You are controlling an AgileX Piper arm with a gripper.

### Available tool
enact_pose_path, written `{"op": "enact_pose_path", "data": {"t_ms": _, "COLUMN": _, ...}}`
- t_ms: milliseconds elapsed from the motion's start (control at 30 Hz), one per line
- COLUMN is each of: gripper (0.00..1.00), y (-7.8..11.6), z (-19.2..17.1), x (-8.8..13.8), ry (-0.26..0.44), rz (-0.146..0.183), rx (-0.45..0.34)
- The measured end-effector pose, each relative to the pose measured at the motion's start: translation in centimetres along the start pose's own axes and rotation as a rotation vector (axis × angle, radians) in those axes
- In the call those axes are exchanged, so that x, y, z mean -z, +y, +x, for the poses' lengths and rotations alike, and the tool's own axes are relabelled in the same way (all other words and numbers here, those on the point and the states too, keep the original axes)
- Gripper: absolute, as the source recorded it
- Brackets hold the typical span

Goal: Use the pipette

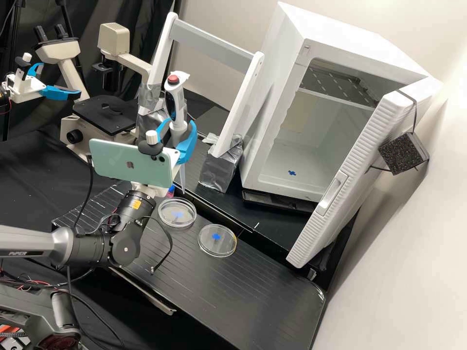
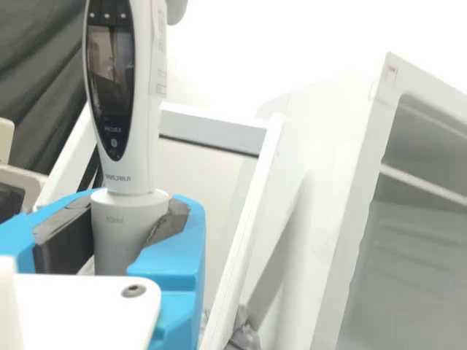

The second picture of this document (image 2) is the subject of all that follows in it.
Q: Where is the white pipette stand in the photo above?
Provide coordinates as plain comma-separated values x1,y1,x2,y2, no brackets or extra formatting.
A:
34,101,306,350

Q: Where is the cream microscope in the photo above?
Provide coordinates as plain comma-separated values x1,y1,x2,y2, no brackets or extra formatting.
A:
0,118,48,219

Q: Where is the white incubator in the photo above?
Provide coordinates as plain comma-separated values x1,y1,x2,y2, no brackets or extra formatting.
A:
251,50,467,350

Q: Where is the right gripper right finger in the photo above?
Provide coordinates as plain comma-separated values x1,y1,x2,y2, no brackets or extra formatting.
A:
126,194,207,350

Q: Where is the pipette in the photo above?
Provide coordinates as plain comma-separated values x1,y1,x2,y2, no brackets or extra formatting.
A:
82,0,188,276

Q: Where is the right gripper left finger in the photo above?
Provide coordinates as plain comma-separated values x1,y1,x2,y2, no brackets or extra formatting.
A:
0,187,98,277

